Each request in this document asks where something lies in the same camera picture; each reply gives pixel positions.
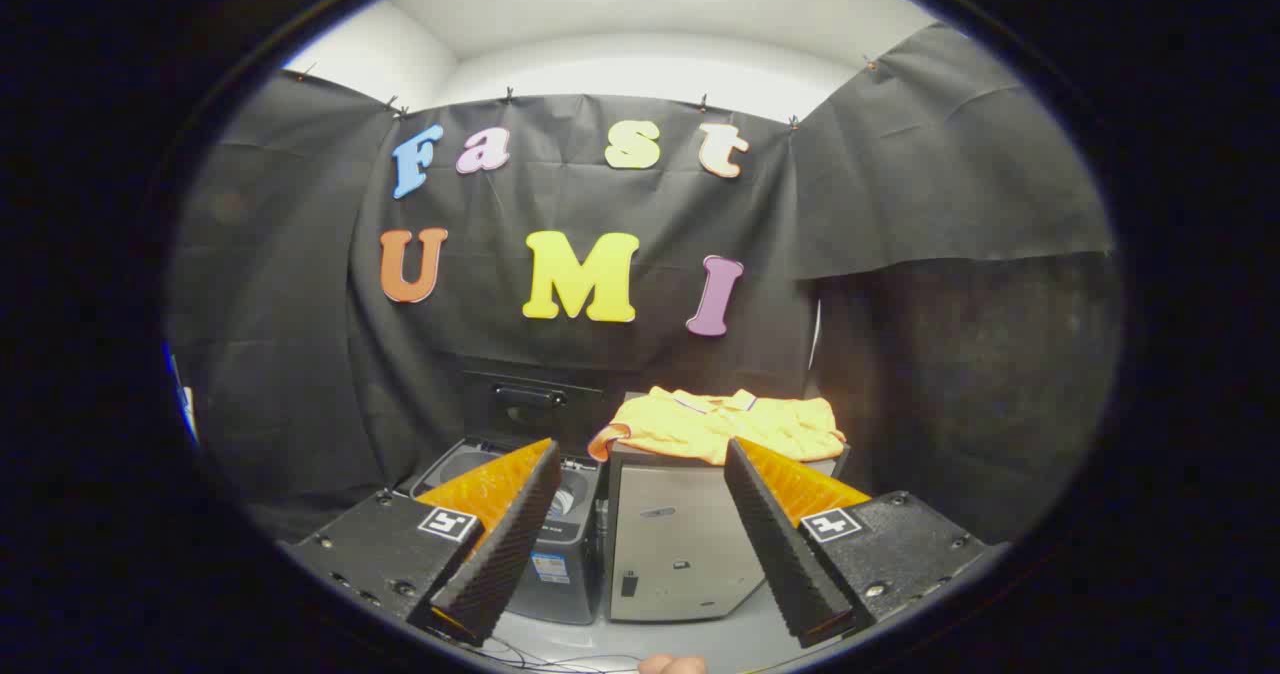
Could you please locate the blue white sheet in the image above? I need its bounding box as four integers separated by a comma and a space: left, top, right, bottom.
165, 339, 201, 447

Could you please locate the dark glass washing machine lid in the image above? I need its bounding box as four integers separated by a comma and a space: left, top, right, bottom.
460, 369, 607, 457

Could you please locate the black backdrop cloth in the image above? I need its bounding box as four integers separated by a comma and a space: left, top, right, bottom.
165, 22, 1126, 555

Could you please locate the tangle of thin cables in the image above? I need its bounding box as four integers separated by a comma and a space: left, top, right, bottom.
478, 639, 641, 674

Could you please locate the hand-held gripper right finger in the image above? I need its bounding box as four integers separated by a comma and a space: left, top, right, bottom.
724, 437, 1001, 649

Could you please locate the grey metal cabinet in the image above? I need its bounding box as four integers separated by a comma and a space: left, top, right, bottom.
603, 391, 851, 623

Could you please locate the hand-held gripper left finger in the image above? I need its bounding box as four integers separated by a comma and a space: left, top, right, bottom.
283, 438, 563, 647

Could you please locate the dark grey washing machine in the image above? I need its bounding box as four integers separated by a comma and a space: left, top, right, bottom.
398, 438, 606, 625

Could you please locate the orange yellow polo shirt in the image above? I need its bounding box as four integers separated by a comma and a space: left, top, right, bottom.
587, 386, 849, 467

